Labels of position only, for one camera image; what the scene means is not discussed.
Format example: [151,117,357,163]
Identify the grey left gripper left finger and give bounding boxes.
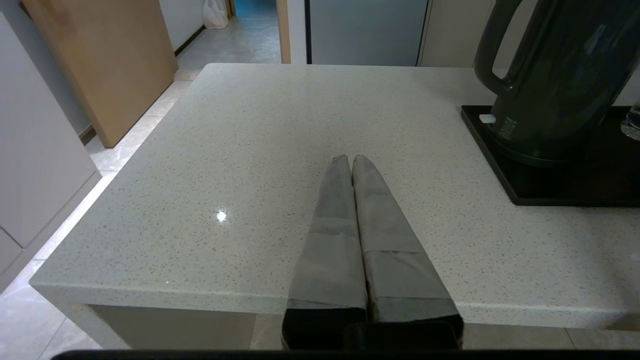
[281,155,369,349]

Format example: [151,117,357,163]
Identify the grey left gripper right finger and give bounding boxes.
[352,155,464,349]

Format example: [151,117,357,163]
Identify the black electric kettle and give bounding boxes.
[472,0,640,161]

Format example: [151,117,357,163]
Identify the clear bottle red cap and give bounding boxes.
[621,100,640,141]

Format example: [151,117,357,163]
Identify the black round kettle base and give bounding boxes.
[487,131,608,169]

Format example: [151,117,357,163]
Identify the black rectangular tray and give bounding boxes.
[460,105,640,207]

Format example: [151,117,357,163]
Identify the tall grey refrigerator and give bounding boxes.
[305,0,431,67]

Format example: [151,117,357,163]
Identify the beige kitchen base cabinets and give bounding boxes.
[420,0,496,68]

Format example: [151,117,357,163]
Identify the white plastic bag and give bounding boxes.
[202,0,230,29]

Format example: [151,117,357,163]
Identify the light wooden door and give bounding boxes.
[22,0,178,148]

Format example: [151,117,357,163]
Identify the white side cabinet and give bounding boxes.
[0,10,101,296]

